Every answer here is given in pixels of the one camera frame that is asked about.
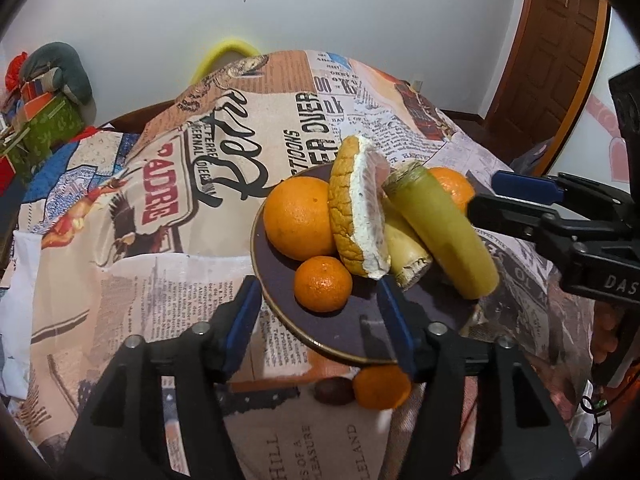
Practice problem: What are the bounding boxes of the dark red grape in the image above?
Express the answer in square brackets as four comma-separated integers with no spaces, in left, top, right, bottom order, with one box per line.
[314,377,355,406]

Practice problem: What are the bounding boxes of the yellow round chair back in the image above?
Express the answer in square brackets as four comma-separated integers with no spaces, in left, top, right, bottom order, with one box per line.
[190,37,260,84]

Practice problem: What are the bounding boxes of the medium orange on plate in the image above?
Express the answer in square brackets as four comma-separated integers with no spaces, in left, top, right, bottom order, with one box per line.
[430,167,475,214]

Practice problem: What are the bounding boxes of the long yellow sugarcane piece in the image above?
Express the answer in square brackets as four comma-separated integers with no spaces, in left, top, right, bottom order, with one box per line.
[383,160,499,300]

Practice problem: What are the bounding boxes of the large orange with sticker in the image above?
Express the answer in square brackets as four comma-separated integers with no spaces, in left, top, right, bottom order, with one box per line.
[262,176,335,261]

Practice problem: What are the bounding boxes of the person right hand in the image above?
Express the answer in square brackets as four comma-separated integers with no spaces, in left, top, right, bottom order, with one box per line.
[590,301,623,364]

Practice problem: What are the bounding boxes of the small tangerine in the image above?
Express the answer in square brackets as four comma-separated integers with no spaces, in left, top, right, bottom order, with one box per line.
[293,256,352,314]
[352,365,412,411]

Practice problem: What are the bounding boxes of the grey plush toy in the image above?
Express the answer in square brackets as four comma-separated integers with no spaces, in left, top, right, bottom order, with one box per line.
[20,41,92,106]

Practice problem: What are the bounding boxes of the brown wooden door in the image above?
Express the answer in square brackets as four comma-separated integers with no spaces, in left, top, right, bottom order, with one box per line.
[485,0,610,176]

